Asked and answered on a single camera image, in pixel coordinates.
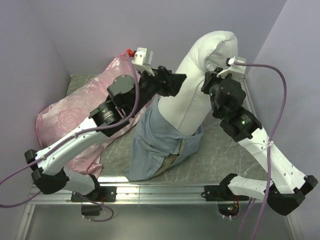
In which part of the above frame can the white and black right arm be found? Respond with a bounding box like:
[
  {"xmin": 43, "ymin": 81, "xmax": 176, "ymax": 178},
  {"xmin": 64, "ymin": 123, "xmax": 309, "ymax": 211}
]
[{"xmin": 201, "ymin": 67, "xmax": 318, "ymax": 216}]

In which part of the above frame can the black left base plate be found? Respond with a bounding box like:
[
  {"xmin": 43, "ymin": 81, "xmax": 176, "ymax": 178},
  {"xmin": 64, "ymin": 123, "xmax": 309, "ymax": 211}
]
[{"xmin": 70, "ymin": 186, "xmax": 117, "ymax": 220}]

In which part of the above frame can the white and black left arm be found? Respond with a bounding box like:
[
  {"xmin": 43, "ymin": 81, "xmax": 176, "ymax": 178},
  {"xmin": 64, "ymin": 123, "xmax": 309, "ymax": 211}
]
[{"xmin": 24, "ymin": 66, "xmax": 187, "ymax": 201}]

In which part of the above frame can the white pillow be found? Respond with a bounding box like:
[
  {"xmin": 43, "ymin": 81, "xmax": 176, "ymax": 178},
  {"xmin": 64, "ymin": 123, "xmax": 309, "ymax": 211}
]
[{"xmin": 158, "ymin": 30, "xmax": 238, "ymax": 136}]

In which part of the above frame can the pink satin rose pillow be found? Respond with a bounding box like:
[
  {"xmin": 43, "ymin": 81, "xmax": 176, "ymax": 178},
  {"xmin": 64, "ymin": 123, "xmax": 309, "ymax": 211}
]
[{"xmin": 35, "ymin": 56, "xmax": 147, "ymax": 177}]

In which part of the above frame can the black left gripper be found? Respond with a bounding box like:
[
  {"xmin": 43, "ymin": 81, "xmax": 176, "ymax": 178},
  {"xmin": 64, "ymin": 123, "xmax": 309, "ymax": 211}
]
[{"xmin": 129, "ymin": 64, "xmax": 188, "ymax": 117}]

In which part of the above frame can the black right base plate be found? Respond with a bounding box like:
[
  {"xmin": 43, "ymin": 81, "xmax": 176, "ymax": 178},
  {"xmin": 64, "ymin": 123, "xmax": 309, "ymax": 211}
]
[{"xmin": 200, "ymin": 185, "xmax": 240, "ymax": 217}]

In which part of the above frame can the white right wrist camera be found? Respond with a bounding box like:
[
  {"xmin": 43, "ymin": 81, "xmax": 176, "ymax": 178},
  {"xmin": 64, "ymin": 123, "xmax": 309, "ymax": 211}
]
[{"xmin": 217, "ymin": 56, "xmax": 247, "ymax": 81}]

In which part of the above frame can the blue-grey pillowcase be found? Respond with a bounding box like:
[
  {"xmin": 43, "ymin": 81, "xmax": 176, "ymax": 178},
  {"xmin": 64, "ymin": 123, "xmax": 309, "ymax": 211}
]
[{"xmin": 123, "ymin": 97, "xmax": 204, "ymax": 182}]

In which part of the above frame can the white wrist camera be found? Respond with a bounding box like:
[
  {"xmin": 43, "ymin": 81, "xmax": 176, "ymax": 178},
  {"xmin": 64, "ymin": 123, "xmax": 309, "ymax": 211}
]
[
  {"xmin": 125, "ymin": 47, "xmax": 154, "ymax": 76},
  {"xmin": 217, "ymin": 56, "xmax": 247, "ymax": 81}
]

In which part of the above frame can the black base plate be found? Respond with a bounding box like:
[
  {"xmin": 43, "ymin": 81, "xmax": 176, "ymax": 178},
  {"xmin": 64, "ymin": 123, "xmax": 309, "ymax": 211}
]
[
  {"xmin": 70, "ymin": 186, "xmax": 117, "ymax": 220},
  {"xmin": 200, "ymin": 185, "xmax": 240, "ymax": 217}
]

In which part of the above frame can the aluminium frame rail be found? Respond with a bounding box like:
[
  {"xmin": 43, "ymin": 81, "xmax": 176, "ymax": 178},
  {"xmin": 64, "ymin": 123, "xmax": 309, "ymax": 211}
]
[{"xmin": 14, "ymin": 74, "xmax": 293, "ymax": 240}]

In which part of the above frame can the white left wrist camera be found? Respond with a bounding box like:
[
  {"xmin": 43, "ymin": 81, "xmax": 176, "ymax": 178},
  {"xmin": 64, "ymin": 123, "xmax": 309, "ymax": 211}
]
[{"xmin": 125, "ymin": 47, "xmax": 154, "ymax": 76}]

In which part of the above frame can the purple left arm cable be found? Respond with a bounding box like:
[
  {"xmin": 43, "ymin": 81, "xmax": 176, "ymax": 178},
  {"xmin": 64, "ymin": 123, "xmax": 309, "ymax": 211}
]
[{"xmin": 0, "ymin": 53, "xmax": 140, "ymax": 208}]

